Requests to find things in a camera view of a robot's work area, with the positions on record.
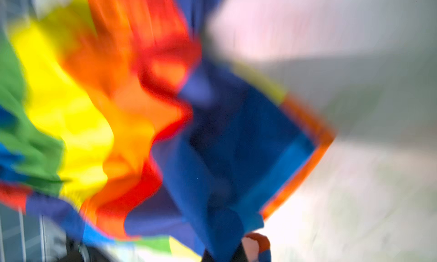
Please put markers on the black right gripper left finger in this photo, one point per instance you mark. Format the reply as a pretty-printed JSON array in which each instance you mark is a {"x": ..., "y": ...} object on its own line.
[{"x": 77, "y": 251}]

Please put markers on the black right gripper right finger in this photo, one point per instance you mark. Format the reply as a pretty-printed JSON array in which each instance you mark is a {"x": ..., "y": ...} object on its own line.
[{"x": 238, "y": 256}]

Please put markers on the rainbow striped shorts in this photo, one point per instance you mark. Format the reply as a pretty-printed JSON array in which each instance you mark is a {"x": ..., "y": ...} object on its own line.
[{"x": 117, "y": 125}]

